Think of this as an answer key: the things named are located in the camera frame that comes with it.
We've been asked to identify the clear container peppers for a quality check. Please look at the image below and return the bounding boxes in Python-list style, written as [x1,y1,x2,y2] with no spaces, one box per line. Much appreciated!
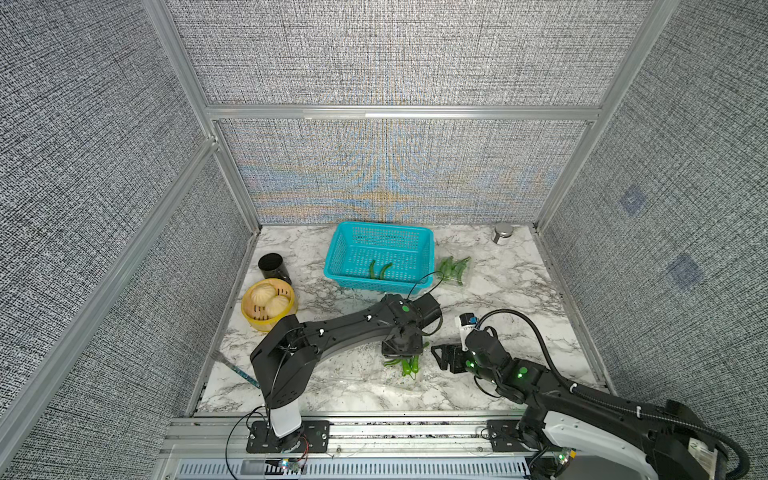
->
[433,255,474,287]

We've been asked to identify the teal plastic basket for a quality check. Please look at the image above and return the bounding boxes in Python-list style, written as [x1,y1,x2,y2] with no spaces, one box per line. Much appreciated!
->
[324,221,437,296]

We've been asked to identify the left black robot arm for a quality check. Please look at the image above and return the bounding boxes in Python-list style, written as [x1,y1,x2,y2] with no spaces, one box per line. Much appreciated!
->
[250,293,442,440]

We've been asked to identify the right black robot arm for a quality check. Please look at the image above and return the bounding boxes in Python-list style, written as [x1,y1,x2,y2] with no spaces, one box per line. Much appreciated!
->
[431,313,751,479]

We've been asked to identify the small metal tin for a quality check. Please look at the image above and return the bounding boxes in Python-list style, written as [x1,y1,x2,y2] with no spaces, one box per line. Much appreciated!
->
[492,222,515,245]

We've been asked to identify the white bun right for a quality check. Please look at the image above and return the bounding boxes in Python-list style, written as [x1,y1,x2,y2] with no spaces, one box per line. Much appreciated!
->
[264,295,291,318]

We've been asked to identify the white bun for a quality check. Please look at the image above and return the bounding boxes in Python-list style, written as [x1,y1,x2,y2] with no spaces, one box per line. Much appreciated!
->
[264,295,291,318]
[249,282,278,307]

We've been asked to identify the yellow steamer basket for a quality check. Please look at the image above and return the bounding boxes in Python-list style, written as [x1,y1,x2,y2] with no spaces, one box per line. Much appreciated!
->
[241,278,297,332]

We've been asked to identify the white bun left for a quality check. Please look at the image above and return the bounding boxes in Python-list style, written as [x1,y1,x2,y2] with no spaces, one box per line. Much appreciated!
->
[249,282,278,307]

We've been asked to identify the black cup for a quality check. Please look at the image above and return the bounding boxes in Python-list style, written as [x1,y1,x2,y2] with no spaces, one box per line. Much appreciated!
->
[257,253,292,284]

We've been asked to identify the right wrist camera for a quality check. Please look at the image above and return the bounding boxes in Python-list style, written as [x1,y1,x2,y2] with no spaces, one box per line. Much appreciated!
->
[457,313,478,350]

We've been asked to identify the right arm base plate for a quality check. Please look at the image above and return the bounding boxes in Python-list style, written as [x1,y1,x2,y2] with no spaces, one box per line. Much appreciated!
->
[486,419,538,453]

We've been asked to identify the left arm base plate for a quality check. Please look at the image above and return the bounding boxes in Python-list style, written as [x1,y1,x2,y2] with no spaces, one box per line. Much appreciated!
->
[246,420,330,454]

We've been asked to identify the front aluminium rail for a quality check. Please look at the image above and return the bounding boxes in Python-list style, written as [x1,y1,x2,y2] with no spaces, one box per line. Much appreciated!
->
[157,413,661,480]

